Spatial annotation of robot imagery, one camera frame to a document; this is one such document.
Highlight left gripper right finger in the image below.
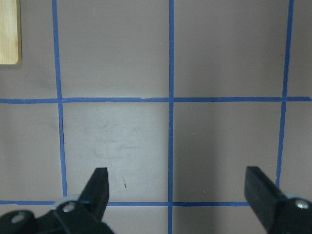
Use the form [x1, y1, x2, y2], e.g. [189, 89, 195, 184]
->
[244, 166, 312, 234]

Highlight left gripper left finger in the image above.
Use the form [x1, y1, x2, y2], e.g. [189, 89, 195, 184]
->
[0, 167, 114, 234]

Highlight wooden cup rack stand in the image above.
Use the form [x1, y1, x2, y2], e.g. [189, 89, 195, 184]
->
[0, 0, 22, 65]

